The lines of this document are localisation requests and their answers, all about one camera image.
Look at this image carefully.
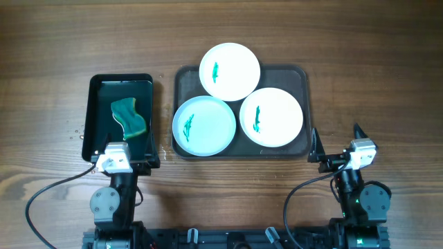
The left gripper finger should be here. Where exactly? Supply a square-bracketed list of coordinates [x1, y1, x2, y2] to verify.
[146, 131, 159, 161]
[98, 133, 111, 154]

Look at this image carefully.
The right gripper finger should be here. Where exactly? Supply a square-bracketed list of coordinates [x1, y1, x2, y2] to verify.
[354, 123, 368, 139]
[308, 128, 325, 160]

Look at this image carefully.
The green yellow sponge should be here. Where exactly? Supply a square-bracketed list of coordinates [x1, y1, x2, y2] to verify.
[111, 98, 147, 140]

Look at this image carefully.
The white plate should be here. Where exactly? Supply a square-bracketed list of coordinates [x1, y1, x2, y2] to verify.
[199, 43, 261, 102]
[239, 87, 304, 147]

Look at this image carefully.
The light blue plate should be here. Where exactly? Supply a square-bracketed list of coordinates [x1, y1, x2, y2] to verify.
[172, 95, 236, 157]

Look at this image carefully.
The white plate top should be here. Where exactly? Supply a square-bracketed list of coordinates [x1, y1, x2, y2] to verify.
[199, 43, 261, 102]

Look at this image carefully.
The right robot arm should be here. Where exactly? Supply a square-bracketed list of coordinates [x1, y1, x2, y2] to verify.
[307, 124, 392, 249]

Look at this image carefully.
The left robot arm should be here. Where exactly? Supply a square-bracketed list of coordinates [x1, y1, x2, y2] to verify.
[82, 131, 160, 249]

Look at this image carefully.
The dark grey serving tray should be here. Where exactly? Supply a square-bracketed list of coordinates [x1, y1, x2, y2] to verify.
[173, 64, 312, 160]

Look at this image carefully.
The black water basin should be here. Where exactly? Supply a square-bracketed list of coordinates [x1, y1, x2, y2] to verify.
[82, 73, 153, 162]

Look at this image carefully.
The left black cable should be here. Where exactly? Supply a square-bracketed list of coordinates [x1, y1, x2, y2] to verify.
[24, 163, 98, 249]

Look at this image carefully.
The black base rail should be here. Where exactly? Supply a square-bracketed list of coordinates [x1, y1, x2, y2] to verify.
[82, 226, 390, 249]

